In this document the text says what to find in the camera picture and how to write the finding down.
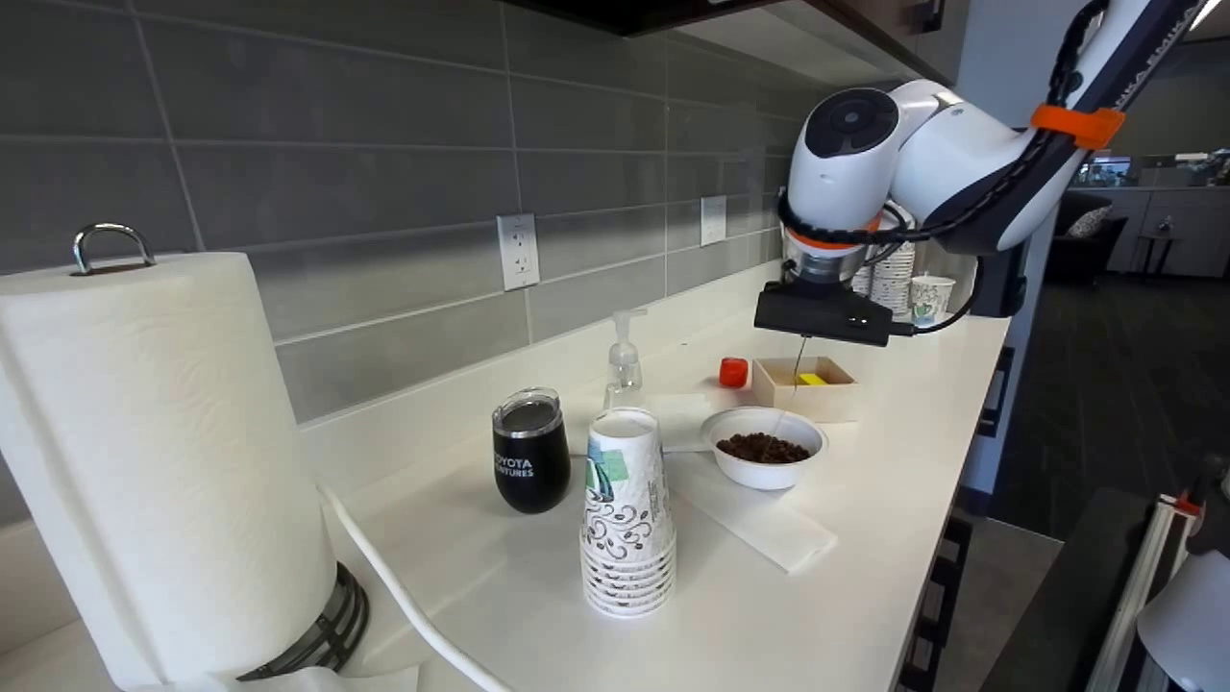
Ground paper towel roll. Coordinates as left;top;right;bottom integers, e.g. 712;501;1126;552
0;253;334;687

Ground clear soap dispenser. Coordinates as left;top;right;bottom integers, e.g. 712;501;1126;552
602;312;641;410

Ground wooden toy box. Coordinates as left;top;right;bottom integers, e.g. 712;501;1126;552
751;358;862;424

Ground grey cable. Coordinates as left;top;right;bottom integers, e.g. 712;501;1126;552
319;490;511;692

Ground paper towel holder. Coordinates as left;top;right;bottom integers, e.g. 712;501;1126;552
249;564;373;681

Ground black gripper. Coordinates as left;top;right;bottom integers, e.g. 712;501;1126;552
755;282;891;347

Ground yellow toy block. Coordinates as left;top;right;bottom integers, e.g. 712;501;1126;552
797;369;828;389

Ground white bowl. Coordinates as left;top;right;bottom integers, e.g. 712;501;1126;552
700;407;821;490

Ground patterned paper cup stack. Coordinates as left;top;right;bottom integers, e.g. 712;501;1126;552
582;415;675;617

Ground white wall outlet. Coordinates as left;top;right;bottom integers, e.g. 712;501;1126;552
497;214;538;288
700;197;728;247

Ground red toy piece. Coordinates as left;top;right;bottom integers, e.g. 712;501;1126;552
719;358;751;389

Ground single paper cup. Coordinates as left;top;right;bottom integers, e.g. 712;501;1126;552
907;274;957;328

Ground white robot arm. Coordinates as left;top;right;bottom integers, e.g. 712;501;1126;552
755;0;1210;347

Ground brown beans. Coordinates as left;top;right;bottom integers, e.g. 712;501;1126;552
719;435;810;466

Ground black tumbler cup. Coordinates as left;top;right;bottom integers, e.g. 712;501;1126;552
493;389;568;516

